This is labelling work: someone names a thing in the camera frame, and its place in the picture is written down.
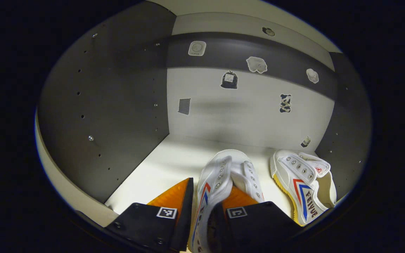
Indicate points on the white canvas shoe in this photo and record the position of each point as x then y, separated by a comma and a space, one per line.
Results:
304, 189
216, 175

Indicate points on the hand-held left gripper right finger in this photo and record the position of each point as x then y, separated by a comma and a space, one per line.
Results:
258, 226

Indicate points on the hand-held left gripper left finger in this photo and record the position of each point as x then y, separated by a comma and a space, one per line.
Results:
149, 225

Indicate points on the white shoe cabinet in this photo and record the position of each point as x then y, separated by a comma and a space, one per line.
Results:
118, 105

